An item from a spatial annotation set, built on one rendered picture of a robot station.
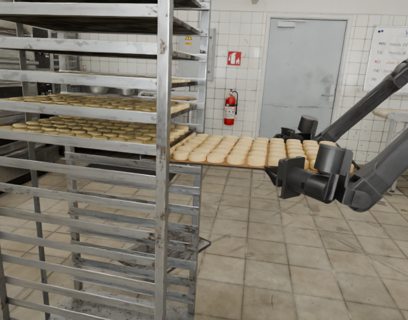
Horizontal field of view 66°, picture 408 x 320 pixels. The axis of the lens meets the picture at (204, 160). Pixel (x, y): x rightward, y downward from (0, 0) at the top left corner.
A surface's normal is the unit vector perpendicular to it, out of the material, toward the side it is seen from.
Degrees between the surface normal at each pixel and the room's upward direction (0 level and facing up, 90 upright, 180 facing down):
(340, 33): 90
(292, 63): 90
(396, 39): 90
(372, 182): 80
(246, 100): 90
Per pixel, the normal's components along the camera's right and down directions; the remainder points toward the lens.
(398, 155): -0.15, 0.09
